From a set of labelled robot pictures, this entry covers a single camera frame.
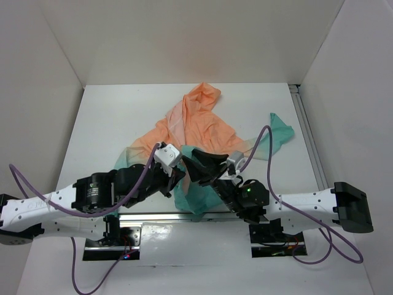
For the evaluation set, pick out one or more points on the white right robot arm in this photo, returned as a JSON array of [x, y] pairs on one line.
[[343, 205]]

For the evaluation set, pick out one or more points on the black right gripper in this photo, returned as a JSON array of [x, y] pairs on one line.
[[210, 160]]

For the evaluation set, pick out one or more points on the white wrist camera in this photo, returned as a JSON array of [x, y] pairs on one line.
[[168, 156], [234, 162]]

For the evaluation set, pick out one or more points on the aluminium rail front table edge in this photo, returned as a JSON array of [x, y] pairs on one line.
[[178, 217]]

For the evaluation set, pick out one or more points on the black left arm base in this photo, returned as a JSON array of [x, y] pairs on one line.
[[118, 240]]

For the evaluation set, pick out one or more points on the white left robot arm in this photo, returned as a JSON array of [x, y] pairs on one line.
[[24, 220]]

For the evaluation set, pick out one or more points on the aluminium rail table edge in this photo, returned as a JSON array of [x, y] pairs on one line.
[[308, 172], [178, 217]]

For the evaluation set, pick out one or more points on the aluminium rail right table edge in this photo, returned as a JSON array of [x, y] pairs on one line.
[[308, 172]]

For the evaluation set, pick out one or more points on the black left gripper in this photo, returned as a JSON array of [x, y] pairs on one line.
[[176, 174]]

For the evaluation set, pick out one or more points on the orange and teal jacket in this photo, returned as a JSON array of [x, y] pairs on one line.
[[191, 124]]

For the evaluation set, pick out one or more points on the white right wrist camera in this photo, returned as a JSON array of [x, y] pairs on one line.
[[234, 162]]

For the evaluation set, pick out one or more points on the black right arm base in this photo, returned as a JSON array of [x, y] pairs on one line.
[[268, 241]]

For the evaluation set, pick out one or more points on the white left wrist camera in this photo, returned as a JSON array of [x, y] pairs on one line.
[[168, 156]]

